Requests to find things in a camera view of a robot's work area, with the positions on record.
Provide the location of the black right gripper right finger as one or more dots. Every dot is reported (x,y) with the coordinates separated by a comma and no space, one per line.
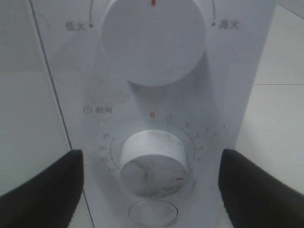
(253,198)

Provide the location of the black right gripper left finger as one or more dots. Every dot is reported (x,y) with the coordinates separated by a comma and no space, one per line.
(49,199)

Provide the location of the white microwave door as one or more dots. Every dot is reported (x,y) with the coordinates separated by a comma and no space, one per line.
(32,134)

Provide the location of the round white door release button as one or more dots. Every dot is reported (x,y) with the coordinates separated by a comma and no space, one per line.
(153,213)

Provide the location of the white microwave knob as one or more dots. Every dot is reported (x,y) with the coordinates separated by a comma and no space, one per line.
(153,164)
(153,42)

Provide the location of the white microwave oven body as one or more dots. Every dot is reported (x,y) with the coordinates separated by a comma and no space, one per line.
(101,109)

